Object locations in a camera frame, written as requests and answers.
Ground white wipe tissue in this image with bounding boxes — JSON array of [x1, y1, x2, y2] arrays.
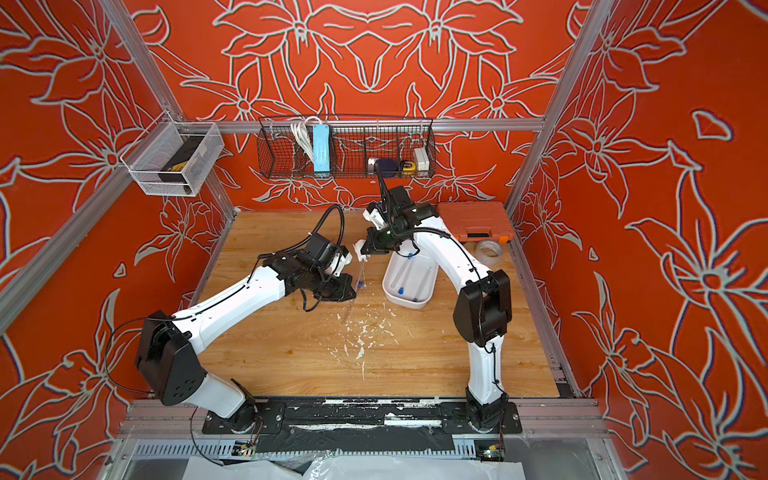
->
[[353, 239, 370, 262]]

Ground test tube blue cap pair-left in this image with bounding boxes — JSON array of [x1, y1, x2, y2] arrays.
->
[[356, 262, 367, 293]]

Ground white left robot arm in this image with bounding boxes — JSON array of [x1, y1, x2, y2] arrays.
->
[[135, 233, 356, 432]]

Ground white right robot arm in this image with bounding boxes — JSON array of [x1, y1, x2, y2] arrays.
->
[[355, 183, 512, 432]]

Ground dark round object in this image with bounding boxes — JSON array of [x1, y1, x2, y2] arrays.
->
[[374, 158, 400, 178]]

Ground white small box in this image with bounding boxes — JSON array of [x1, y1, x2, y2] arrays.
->
[[413, 147, 430, 174]]

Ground white plastic tray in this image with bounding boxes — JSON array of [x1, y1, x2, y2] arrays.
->
[[382, 254, 439, 310]]

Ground orange tool case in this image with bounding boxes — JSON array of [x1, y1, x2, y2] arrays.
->
[[437, 201, 514, 245]]

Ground clear tape roll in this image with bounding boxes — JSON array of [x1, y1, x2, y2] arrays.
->
[[474, 240, 504, 267]]

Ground light blue box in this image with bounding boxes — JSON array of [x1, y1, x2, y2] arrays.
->
[[312, 124, 331, 176]]

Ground black yellow item in box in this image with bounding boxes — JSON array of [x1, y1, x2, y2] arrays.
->
[[158, 135, 204, 183]]

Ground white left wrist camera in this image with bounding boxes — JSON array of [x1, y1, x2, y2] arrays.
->
[[330, 253, 352, 277]]

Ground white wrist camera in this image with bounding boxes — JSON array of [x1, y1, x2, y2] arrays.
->
[[330, 253, 352, 277], [363, 203, 388, 231]]

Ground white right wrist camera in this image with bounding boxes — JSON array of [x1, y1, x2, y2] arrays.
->
[[363, 203, 388, 231]]

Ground black wire basket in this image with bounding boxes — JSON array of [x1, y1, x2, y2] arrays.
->
[[256, 114, 437, 179]]

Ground white cable bundle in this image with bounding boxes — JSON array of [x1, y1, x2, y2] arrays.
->
[[290, 118, 316, 166]]

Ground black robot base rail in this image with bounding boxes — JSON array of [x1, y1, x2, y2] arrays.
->
[[202, 396, 522, 457]]

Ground clear acrylic wall box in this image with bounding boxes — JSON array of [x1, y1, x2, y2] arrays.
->
[[120, 112, 224, 197]]

